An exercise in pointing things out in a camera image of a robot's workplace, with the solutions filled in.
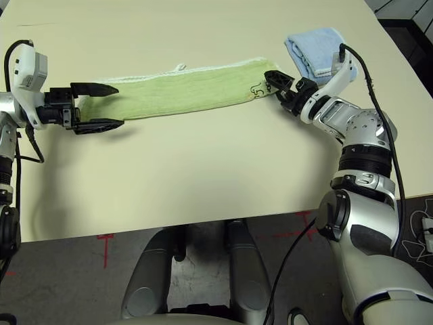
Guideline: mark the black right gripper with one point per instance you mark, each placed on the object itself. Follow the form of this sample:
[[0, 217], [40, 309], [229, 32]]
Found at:
[[299, 94]]

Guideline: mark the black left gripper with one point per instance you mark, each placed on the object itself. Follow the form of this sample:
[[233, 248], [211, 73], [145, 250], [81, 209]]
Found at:
[[59, 108]]

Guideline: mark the green towel with white trim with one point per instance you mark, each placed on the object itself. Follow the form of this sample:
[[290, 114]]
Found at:
[[186, 94]]

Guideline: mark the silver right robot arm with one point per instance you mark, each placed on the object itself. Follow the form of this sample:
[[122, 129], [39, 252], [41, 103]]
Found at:
[[365, 220]]

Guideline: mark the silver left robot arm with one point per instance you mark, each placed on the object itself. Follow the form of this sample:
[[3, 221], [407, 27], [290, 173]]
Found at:
[[6, 135]]

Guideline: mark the folded light blue towel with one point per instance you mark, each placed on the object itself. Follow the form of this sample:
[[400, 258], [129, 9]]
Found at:
[[311, 44]]

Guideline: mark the grey drawer cabinet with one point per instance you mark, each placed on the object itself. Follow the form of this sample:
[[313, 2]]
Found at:
[[406, 20]]

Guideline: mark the grey robot left leg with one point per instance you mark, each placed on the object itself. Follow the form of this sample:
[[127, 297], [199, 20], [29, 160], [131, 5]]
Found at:
[[149, 277]]

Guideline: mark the grey robot leg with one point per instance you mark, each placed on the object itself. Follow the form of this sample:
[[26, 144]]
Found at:
[[149, 277], [248, 271]]

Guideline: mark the grey robot right leg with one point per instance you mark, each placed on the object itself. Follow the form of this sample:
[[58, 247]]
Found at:
[[248, 271]]

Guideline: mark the white power strip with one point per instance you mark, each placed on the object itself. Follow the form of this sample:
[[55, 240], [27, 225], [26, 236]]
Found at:
[[428, 233]]

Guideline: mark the beige robot torso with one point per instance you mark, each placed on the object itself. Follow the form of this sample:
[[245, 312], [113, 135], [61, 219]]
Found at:
[[176, 320]]

